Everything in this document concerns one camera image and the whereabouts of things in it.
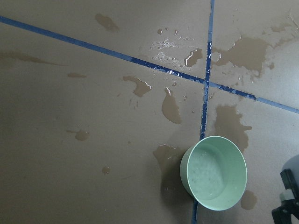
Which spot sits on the green bowl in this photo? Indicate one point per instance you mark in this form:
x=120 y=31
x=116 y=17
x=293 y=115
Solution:
x=214 y=173

